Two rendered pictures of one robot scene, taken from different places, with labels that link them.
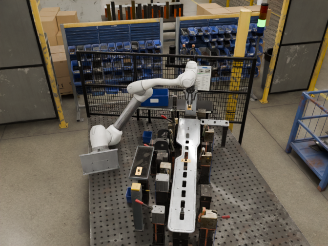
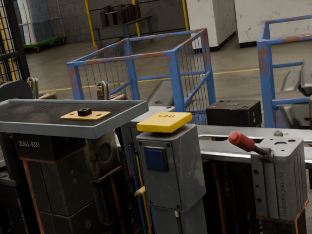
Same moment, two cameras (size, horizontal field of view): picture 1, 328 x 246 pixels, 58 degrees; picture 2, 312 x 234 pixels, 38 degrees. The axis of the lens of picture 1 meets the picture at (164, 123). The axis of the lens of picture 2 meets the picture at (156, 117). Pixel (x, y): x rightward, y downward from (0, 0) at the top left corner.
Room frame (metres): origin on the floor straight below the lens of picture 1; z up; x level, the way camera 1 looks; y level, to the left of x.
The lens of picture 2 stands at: (1.17, 0.75, 1.34)
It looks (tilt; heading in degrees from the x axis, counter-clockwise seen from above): 16 degrees down; 300
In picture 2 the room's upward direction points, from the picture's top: 9 degrees counter-clockwise
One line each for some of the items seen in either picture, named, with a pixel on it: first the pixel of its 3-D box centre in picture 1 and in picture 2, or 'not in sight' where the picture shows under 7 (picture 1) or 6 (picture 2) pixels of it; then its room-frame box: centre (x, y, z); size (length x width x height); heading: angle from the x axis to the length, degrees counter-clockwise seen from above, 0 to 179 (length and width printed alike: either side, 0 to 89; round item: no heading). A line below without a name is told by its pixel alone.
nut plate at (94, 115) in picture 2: (138, 170); (84, 113); (1.63, 0.19, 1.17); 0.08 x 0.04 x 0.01; 174
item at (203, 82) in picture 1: (200, 77); not in sight; (2.93, -0.40, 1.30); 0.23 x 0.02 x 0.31; 84
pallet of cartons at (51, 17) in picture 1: (61, 37); not in sight; (6.66, 2.32, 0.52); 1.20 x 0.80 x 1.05; 10
